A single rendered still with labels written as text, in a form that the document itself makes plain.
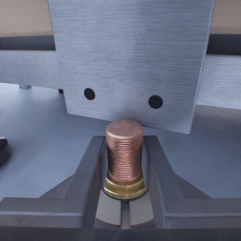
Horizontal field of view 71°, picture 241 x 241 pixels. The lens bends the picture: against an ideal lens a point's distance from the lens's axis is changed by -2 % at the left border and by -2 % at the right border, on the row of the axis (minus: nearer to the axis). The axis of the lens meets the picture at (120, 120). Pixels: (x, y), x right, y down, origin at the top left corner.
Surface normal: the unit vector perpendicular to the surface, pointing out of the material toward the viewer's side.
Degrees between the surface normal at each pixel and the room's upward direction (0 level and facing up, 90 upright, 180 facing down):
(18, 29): 90
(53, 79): 90
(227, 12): 90
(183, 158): 180
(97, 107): 90
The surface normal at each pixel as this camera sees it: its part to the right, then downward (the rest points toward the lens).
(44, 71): -0.37, 0.45
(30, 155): -0.02, -0.88
